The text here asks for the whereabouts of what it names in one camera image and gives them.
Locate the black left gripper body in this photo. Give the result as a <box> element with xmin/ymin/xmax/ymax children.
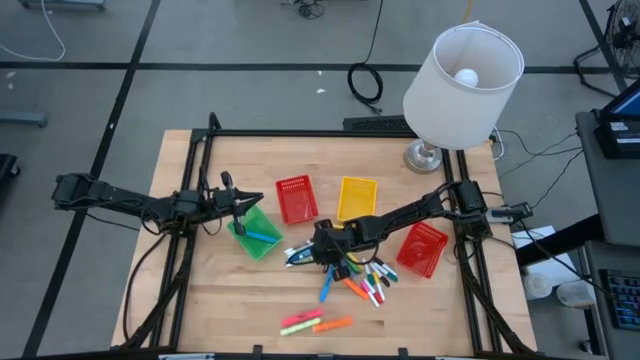
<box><xmin>212</xmin><ymin>171</ymin><xmax>247</xmax><ymax>236</ymax></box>

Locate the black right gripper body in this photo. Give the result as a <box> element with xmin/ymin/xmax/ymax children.
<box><xmin>312</xmin><ymin>218</ymin><xmax>359</xmax><ymax>281</ymax></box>

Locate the blue Sharpie highlighter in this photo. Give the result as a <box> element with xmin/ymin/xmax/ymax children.
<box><xmin>319</xmin><ymin>267</ymin><xmax>335</xmax><ymax>304</ymax></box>
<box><xmin>244</xmin><ymin>229</ymin><xmax>280</xmax><ymax>245</ymax></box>

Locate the orange Sharpie highlighter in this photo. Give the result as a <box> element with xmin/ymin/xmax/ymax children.
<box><xmin>342</xmin><ymin>277</ymin><xmax>370</xmax><ymax>301</ymax></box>
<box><xmin>312</xmin><ymin>315</ymin><xmax>354</xmax><ymax>334</ymax></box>

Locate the pink highlighter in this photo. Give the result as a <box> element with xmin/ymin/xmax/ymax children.
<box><xmin>280</xmin><ymin>308</ymin><xmax>325</xmax><ymax>329</ymax></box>

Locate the green plastic basket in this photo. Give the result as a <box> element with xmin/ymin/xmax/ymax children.
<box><xmin>227</xmin><ymin>203</ymin><xmax>285</xmax><ymax>262</ymax></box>

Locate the red plastic basket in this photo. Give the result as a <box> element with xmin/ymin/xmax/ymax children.
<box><xmin>274</xmin><ymin>174</ymin><xmax>320</xmax><ymax>226</ymax></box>
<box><xmin>395</xmin><ymin>221</ymin><xmax>450</xmax><ymax>280</ymax></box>

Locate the yellow plastic basket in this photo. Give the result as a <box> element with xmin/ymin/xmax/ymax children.
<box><xmin>336</xmin><ymin>175</ymin><xmax>379</xmax><ymax>223</ymax></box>

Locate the yellow-green highlighter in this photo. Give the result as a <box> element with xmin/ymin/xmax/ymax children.
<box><xmin>279</xmin><ymin>317</ymin><xmax>322</xmax><ymax>337</ymax></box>

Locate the black power strip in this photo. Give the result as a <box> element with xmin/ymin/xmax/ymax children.
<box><xmin>342</xmin><ymin>115</ymin><xmax>417</xmax><ymax>133</ymax></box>

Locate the white-shade table lamp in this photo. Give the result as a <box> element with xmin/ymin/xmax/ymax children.
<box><xmin>402</xmin><ymin>20</ymin><xmax>525</xmax><ymax>175</ymax></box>

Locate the white plastic cup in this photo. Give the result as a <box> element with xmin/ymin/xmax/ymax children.
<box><xmin>522</xmin><ymin>272</ymin><xmax>554</xmax><ymax>301</ymax></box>

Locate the white paper sheet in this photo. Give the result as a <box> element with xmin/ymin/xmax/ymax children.
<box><xmin>510</xmin><ymin>224</ymin><xmax>581</xmax><ymax>289</ymax></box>

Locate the clear plastic container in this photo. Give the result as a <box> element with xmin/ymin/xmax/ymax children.
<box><xmin>555</xmin><ymin>280</ymin><xmax>596</xmax><ymax>307</ymax></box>

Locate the grey side desk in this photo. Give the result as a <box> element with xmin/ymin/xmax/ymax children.
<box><xmin>574</xmin><ymin>109</ymin><xmax>640</xmax><ymax>246</ymax></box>

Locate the black keyboard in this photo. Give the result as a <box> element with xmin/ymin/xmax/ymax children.
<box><xmin>598</xmin><ymin>268</ymin><xmax>640</xmax><ymax>331</ymax></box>

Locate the black box device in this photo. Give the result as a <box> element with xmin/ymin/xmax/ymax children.
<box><xmin>593</xmin><ymin>118</ymin><xmax>640</xmax><ymax>160</ymax></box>

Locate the laptop with blue screen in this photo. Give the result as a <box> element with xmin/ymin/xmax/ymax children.
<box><xmin>598</xmin><ymin>78</ymin><xmax>640</xmax><ymax>121</ymax></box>

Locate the black floor fan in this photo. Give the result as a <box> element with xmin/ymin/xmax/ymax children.
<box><xmin>572</xmin><ymin>0</ymin><xmax>640</xmax><ymax>99</ymax></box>

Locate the black aluminium table frame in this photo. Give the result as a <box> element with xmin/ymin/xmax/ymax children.
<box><xmin>110</xmin><ymin>112</ymin><xmax>539</xmax><ymax>360</ymax></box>

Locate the coiled black cable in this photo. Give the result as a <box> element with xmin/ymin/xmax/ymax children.
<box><xmin>346</xmin><ymin>0</ymin><xmax>385</xmax><ymax>115</ymax></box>

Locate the white floor cable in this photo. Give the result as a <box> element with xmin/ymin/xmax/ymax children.
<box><xmin>0</xmin><ymin>0</ymin><xmax>67</xmax><ymax>64</ymax></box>

